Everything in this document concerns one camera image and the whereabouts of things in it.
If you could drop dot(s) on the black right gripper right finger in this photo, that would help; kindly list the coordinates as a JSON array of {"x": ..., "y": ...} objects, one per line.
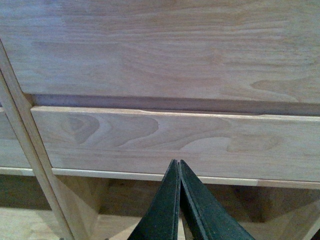
[{"x": 206, "y": 218}]

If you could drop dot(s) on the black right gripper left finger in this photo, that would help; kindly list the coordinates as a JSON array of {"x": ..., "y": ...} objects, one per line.
[{"x": 161, "y": 220}]

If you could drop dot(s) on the right wooden shelf unit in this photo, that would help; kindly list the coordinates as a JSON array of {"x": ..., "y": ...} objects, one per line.
[{"x": 271, "y": 209}]

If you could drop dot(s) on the lower right wooden drawer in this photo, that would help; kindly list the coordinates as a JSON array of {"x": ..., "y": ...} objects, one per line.
[{"x": 271, "y": 147}]

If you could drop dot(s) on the wooden drawer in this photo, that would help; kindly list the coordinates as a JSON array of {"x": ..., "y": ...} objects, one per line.
[
  {"x": 253, "y": 50},
  {"x": 271, "y": 147}
]

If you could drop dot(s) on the upper right wooden drawer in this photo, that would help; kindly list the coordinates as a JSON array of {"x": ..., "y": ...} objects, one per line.
[{"x": 253, "y": 50}]

